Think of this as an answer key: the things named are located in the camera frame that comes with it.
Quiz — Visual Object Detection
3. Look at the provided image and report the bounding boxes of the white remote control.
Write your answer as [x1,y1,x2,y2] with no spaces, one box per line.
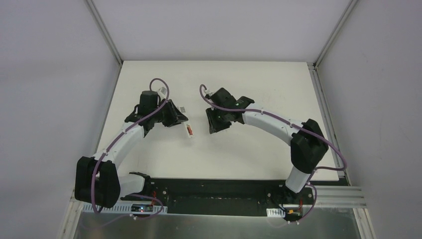
[179,106,194,138]

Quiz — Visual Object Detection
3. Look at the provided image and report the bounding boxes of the orange red AAA battery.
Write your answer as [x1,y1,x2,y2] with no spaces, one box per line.
[186,125,193,137]

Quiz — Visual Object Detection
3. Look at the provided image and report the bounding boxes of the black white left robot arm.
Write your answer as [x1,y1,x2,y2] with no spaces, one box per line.
[74,91,189,208]

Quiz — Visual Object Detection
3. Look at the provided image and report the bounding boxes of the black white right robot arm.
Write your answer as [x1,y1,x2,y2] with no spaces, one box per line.
[200,85,328,204]

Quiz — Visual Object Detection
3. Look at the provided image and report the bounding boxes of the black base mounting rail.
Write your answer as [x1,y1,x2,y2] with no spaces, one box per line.
[135,178,314,217]

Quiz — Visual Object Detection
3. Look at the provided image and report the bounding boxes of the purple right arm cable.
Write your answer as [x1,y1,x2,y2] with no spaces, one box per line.
[199,84,348,225]

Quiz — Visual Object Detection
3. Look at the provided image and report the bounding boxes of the aluminium frame rail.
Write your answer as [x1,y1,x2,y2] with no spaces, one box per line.
[59,61,373,239]

